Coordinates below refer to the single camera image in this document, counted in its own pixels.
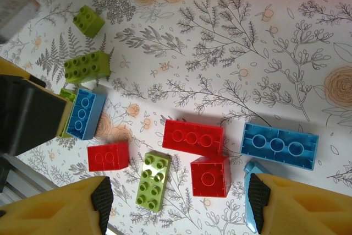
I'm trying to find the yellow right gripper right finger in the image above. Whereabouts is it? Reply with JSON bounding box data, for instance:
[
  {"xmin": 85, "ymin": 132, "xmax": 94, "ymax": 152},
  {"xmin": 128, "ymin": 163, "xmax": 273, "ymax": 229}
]
[{"xmin": 248, "ymin": 173, "xmax": 352, "ymax": 235}]

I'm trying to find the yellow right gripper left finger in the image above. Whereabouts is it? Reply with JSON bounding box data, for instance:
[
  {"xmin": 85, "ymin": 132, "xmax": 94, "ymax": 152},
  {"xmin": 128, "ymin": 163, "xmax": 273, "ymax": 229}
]
[{"xmin": 0, "ymin": 176, "xmax": 114, "ymax": 235}]

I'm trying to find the long blue lego brick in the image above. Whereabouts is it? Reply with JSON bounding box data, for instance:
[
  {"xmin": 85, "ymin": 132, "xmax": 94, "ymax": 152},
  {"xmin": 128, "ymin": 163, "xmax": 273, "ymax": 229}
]
[
  {"xmin": 240, "ymin": 122, "xmax": 320, "ymax": 171},
  {"xmin": 65, "ymin": 88, "xmax": 107, "ymax": 141}
]

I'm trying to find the long green lego brick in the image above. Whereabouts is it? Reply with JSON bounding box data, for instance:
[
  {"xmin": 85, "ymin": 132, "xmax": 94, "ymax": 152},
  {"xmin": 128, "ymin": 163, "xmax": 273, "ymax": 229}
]
[
  {"xmin": 135, "ymin": 151, "xmax": 172, "ymax": 210},
  {"xmin": 64, "ymin": 51, "xmax": 111, "ymax": 84},
  {"xmin": 58, "ymin": 88, "xmax": 78, "ymax": 139}
]

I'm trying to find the short red lego brick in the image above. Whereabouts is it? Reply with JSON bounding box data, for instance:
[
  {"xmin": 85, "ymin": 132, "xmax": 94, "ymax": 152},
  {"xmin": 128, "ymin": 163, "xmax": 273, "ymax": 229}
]
[{"xmin": 87, "ymin": 143, "xmax": 130, "ymax": 172}]

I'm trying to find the small green lego brick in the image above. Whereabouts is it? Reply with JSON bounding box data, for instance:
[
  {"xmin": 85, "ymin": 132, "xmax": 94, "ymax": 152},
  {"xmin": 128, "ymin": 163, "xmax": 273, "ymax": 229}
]
[{"xmin": 73, "ymin": 5, "xmax": 106, "ymax": 39}]

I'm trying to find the small square red lego brick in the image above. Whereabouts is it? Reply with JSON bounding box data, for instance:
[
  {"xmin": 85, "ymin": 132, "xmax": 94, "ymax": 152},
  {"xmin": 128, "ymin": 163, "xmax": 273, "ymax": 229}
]
[{"xmin": 190, "ymin": 155, "xmax": 231, "ymax": 198}]

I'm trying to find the long red lego brick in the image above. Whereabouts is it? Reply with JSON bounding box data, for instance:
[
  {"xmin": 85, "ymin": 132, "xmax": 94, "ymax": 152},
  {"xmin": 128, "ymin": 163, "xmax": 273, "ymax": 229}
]
[{"xmin": 162, "ymin": 118, "xmax": 225, "ymax": 159}]

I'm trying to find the blue sloped lego piece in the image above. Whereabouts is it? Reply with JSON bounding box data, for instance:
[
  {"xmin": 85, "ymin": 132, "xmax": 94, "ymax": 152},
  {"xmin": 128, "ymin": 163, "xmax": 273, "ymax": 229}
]
[{"xmin": 243, "ymin": 160, "xmax": 273, "ymax": 234}]

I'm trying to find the floral patterned table cover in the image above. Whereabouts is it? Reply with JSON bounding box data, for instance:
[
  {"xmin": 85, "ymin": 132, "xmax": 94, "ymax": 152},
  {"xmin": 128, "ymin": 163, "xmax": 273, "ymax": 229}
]
[{"xmin": 0, "ymin": 0, "xmax": 352, "ymax": 235}]

